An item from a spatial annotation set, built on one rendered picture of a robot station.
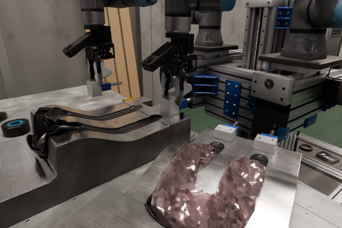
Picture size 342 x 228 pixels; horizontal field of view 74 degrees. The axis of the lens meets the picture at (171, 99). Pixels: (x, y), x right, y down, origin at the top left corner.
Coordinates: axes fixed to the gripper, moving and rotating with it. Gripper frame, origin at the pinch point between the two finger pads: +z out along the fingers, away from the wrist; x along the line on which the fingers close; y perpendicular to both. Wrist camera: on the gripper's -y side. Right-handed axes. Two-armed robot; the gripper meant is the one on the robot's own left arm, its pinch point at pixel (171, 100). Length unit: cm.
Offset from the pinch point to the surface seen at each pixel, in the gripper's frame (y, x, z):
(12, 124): -39, 38, 11
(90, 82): -14.6, 27.4, -1.9
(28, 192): -41.2, -7.0, 7.8
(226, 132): 3.9, -18.9, 4.8
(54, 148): -35.3, -5.9, 1.0
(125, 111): -9.6, 11.7, 5.2
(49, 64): 13, 218, 24
